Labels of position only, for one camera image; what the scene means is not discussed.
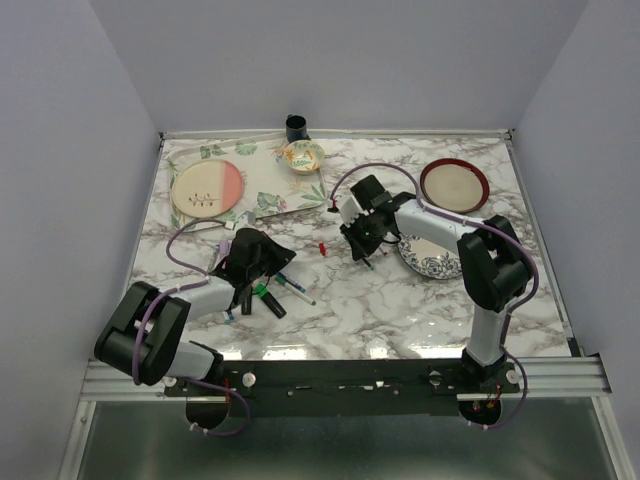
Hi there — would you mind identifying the green capped white marker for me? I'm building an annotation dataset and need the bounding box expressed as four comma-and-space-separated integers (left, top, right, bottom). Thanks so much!
275, 276, 316, 306

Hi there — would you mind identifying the dark slim pen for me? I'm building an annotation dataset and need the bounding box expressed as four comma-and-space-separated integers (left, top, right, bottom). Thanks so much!
362, 256, 374, 271

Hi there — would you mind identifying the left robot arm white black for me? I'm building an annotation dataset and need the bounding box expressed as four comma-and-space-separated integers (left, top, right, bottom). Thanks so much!
94, 228, 296, 395

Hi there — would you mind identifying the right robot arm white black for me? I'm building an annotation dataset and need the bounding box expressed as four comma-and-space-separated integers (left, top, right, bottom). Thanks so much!
329, 175, 539, 392

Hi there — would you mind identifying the green capped black highlighter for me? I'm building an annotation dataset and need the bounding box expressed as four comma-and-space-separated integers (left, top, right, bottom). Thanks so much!
253, 283, 287, 319

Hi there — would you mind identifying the orange capped black highlighter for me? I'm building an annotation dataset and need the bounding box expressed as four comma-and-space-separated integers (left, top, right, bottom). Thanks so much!
241, 295, 253, 316

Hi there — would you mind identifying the blue floral white plate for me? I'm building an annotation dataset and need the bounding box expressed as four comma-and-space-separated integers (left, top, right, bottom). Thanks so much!
398, 235, 462, 280

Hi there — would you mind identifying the floral leaf serving tray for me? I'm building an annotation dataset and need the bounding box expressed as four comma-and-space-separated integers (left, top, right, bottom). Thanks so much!
162, 134, 326, 223

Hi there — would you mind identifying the pink cream round plate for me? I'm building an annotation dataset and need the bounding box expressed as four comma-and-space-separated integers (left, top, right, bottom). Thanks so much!
171, 159, 244, 218

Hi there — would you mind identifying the floral ceramic bowl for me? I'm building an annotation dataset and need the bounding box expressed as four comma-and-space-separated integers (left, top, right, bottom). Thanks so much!
283, 140, 325, 175

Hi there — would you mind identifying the red rimmed beige plate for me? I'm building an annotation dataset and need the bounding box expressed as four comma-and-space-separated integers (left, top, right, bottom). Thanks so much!
419, 158, 490, 214

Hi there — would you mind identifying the dark blue mug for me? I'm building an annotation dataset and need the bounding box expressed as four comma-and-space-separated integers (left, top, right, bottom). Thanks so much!
285, 114, 310, 143

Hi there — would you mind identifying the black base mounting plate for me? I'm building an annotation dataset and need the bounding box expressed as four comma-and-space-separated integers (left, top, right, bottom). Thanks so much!
164, 358, 521, 419

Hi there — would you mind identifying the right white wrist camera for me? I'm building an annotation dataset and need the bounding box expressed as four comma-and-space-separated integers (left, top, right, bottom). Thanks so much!
327, 195, 369, 227

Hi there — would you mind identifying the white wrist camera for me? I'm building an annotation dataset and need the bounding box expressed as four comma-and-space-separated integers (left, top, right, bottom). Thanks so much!
225, 211, 256, 231
327, 195, 369, 227

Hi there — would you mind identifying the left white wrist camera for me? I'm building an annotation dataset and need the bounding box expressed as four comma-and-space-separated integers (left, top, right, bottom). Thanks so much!
225, 211, 256, 231

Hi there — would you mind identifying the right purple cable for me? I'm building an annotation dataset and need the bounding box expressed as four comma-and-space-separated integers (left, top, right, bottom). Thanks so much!
329, 163, 540, 431

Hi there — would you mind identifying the aluminium frame rail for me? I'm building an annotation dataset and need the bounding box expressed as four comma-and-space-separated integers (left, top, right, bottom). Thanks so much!
79, 352, 614, 401

